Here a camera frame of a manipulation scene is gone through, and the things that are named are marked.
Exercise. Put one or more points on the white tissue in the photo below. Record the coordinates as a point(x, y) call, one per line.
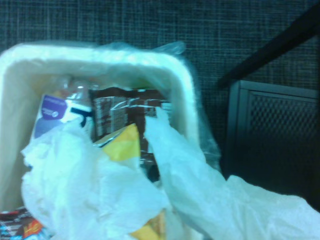
point(225, 200)

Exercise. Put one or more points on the clear plastic bin liner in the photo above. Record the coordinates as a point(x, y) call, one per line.
point(200, 100)

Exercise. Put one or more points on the cream plastic trash bin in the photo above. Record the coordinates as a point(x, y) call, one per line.
point(15, 100)

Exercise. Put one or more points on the yellow snack wrapper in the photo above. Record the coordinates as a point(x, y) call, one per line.
point(122, 145)

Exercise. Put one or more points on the brown snack wrapper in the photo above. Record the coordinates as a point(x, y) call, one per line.
point(112, 112)

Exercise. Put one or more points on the crumpled white paper towel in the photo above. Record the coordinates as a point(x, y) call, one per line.
point(87, 187)

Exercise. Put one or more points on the orange snack packet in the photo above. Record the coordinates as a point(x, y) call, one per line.
point(150, 227)

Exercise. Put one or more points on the purple and white package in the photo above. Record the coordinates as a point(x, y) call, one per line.
point(52, 110)

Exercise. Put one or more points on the black mesh metal panel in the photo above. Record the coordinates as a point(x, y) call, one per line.
point(275, 137)

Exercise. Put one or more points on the red and dark candy wrapper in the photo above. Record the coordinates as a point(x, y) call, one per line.
point(20, 225)

